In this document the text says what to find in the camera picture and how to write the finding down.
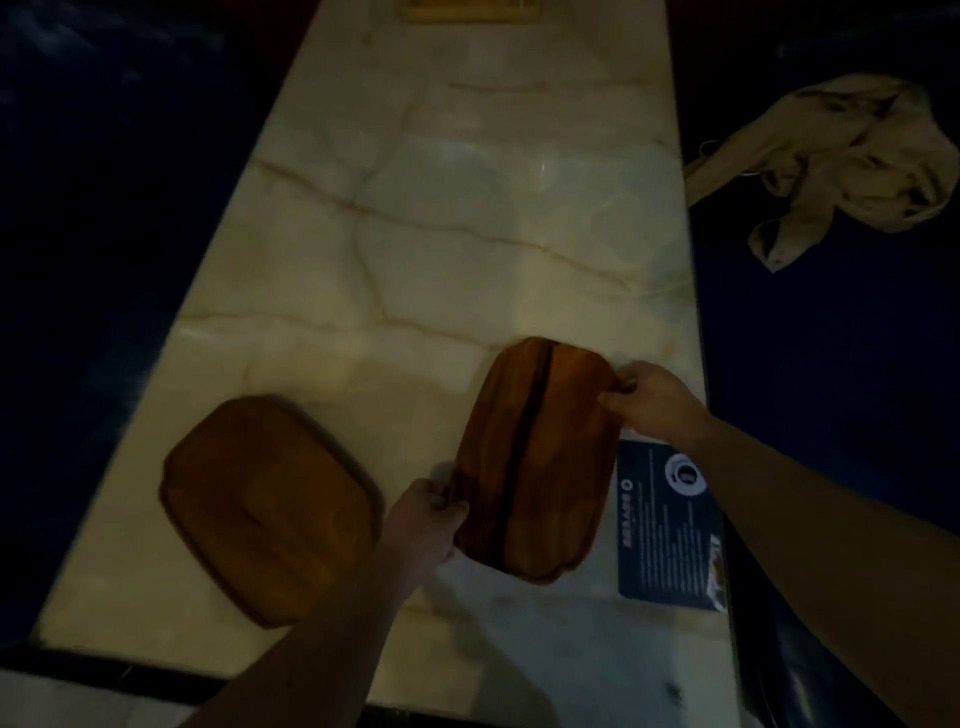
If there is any person's left hand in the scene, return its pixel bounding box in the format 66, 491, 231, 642
372, 477, 471, 603

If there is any plain wooden tray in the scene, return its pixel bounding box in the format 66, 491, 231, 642
159, 395, 384, 630

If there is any dark-striped wooden tray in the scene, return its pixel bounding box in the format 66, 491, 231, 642
447, 336, 626, 586

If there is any light wooden board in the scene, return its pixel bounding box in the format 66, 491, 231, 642
399, 0, 543, 24

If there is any person's right hand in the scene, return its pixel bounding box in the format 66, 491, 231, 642
597, 361, 714, 451

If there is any person's right forearm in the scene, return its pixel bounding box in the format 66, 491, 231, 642
678, 416, 960, 728

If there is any dark blue printed card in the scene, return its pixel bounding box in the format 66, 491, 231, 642
616, 439, 729, 613

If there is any crumpled beige cloth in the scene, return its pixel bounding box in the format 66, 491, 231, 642
684, 72, 960, 274

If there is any person's left forearm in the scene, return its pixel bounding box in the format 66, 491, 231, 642
180, 555, 421, 728

